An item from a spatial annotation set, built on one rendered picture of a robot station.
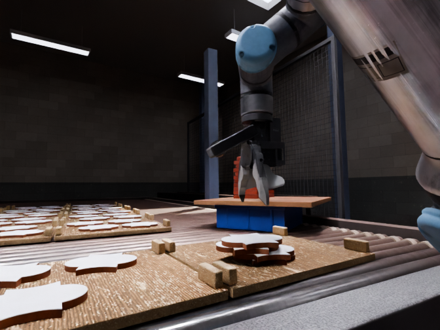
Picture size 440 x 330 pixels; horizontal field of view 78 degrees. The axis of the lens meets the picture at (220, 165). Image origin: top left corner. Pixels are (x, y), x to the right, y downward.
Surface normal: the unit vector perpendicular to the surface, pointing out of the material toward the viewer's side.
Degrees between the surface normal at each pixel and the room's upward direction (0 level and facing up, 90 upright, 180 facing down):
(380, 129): 90
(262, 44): 90
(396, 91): 130
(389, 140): 90
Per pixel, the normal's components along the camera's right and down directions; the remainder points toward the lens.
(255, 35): -0.15, -0.08
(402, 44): -0.64, 0.58
